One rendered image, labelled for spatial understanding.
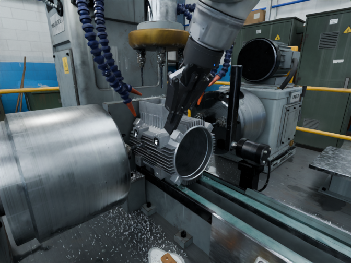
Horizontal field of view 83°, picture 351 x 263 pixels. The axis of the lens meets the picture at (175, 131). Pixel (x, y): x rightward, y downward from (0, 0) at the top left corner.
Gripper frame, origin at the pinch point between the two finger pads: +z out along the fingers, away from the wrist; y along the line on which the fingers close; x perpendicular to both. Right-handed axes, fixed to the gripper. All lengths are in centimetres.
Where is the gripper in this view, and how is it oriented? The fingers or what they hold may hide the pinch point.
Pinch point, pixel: (173, 121)
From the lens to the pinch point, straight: 50.9
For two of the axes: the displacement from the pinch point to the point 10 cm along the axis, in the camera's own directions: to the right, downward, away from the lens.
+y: -7.4, 2.0, -6.4
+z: -3.3, 7.2, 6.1
